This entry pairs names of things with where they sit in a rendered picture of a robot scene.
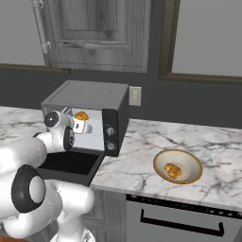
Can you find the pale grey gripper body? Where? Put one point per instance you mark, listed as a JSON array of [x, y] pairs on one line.
[[86, 128]]

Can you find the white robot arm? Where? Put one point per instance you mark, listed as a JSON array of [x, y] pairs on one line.
[[22, 157]]

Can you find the golden bread roll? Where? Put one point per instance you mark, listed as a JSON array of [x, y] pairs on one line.
[[172, 170], [81, 115]]

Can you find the toaster oven knob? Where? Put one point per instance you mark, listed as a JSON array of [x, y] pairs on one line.
[[109, 131], [110, 145]]

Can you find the grey toaster oven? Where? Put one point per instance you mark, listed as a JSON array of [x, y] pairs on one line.
[[94, 97]]

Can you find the toaster oven door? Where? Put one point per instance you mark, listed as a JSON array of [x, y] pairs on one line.
[[67, 164]]

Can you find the tan rimmed white bowl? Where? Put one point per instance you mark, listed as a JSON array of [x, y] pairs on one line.
[[192, 164]]

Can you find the grey base cupboard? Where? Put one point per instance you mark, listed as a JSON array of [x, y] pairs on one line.
[[108, 214]]

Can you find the grey wooden cupboard door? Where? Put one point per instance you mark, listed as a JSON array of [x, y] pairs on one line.
[[100, 34]]

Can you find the grey dishwasher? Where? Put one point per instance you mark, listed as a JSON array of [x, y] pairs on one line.
[[186, 227]]

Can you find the brown framed window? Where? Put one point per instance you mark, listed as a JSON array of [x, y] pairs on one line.
[[208, 38]]

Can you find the white wall switch plate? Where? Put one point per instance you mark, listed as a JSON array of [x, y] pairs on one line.
[[135, 96]]

